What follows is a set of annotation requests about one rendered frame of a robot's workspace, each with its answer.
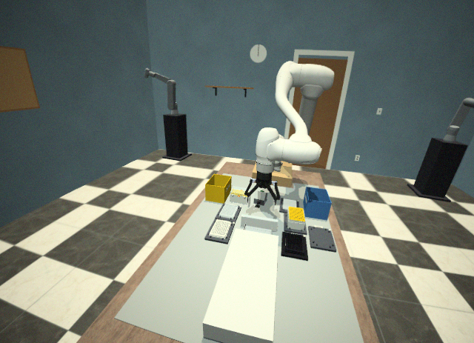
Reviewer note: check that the yellow open-top bin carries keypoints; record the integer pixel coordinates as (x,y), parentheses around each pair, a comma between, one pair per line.
(218,188)

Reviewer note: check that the blue bin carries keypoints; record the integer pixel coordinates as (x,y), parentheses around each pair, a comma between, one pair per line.
(316,209)

